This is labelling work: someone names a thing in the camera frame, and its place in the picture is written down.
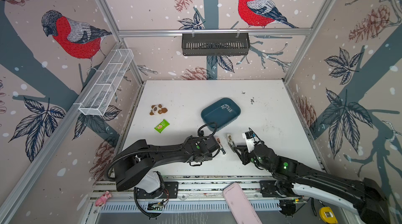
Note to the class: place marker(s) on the green snack packet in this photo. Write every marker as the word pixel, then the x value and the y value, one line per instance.
pixel 161 126

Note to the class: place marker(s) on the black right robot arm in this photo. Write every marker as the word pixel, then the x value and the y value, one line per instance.
pixel 293 179

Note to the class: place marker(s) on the horizontal aluminium bar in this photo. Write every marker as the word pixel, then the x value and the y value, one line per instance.
pixel 166 33

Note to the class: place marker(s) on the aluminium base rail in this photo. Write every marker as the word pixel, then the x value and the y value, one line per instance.
pixel 188 195

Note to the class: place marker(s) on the teal plastic tray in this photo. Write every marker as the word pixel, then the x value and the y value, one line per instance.
pixel 214 113

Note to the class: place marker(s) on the staples strip in tray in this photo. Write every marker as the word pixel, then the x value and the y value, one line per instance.
pixel 227 107

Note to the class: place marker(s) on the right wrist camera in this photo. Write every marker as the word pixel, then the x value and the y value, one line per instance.
pixel 250 139

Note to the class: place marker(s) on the yellow tape measure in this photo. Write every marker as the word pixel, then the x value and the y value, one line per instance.
pixel 327 215

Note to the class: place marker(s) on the pink toy on rail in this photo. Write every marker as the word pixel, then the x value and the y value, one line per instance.
pixel 101 201

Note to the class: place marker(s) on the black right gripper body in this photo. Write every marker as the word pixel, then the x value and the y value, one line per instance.
pixel 240 153

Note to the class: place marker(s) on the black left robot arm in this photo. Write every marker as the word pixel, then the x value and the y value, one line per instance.
pixel 132 168

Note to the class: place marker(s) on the white wire basket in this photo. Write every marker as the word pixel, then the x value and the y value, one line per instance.
pixel 102 92

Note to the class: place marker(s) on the black wire basket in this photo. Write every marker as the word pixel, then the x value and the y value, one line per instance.
pixel 215 44

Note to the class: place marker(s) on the pink flat case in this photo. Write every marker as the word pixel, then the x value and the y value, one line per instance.
pixel 239 205

